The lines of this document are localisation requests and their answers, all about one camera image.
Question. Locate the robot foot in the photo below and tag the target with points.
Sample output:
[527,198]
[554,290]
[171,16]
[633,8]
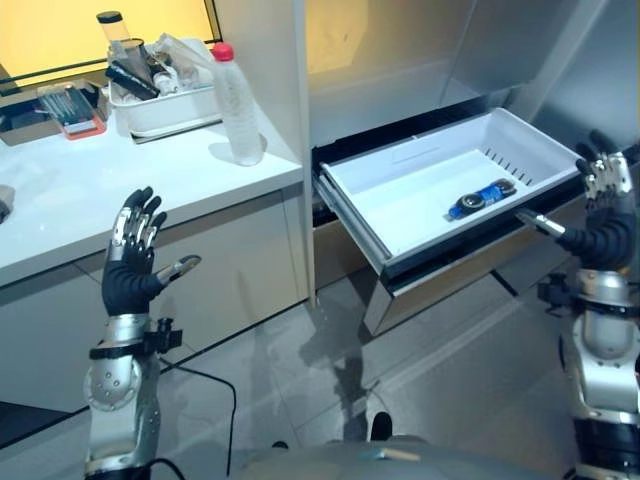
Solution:
[381,426]

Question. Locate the grey metal can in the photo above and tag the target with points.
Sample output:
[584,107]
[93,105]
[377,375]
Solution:
[134,57]

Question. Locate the white plastic basin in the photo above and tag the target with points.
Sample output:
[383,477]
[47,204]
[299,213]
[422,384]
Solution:
[162,107]

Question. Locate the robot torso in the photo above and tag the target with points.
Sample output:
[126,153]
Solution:
[395,462]

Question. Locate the red tray of utensils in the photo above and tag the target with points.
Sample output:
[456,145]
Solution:
[70,107]

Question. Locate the crumpled clear plastic bag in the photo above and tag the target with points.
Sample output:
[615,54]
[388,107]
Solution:
[182,62]

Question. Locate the white counter cabinet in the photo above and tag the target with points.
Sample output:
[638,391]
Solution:
[150,220]

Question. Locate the clear jar with black lid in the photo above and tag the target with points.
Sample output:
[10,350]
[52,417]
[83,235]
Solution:
[114,30]

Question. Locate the cardboard box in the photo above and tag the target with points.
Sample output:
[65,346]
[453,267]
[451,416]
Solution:
[30,117]

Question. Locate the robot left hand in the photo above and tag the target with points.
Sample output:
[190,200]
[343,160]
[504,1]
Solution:
[129,280]

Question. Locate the silver refrigerator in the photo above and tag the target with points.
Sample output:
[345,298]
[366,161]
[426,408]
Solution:
[465,100]

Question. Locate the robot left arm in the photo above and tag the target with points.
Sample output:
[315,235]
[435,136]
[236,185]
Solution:
[120,390]

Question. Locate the clear bottle with red cap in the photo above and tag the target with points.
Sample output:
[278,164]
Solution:
[239,107]

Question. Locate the white refrigerator drawer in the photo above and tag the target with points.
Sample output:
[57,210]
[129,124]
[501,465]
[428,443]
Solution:
[450,185]

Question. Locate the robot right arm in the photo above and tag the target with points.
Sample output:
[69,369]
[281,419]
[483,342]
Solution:
[600,370]

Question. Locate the black ribbed cylinder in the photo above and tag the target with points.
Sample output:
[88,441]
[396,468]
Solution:
[132,82]

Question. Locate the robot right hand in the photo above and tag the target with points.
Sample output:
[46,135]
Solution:
[604,235]

